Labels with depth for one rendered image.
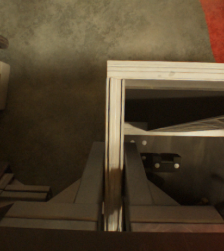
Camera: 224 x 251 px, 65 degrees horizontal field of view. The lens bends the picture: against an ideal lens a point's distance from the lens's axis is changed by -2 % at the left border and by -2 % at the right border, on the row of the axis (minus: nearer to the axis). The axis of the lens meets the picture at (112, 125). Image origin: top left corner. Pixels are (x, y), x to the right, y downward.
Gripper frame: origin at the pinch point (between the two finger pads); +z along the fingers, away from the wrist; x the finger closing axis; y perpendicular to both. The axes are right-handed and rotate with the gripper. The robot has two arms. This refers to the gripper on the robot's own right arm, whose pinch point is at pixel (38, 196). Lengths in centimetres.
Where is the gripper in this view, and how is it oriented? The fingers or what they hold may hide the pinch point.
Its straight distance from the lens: 36.1
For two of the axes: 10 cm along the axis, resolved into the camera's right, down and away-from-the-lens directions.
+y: 0.1, -8.9, -4.6
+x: 0.2, -4.6, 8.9
